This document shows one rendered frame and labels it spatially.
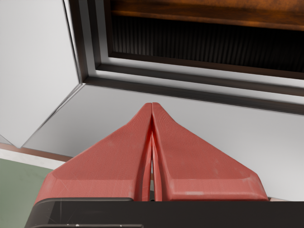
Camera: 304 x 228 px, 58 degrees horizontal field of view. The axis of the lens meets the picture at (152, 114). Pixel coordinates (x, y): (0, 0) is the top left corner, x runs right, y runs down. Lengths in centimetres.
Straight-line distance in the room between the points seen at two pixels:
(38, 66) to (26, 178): 188
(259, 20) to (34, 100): 24
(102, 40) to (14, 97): 10
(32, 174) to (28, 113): 176
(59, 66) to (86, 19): 4
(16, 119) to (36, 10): 12
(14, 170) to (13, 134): 180
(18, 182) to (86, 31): 201
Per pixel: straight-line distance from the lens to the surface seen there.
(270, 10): 37
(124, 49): 56
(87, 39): 23
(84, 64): 24
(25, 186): 220
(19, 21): 24
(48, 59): 24
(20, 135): 32
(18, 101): 29
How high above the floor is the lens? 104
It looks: 53 degrees down
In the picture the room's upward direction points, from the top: 155 degrees counter-clockwise
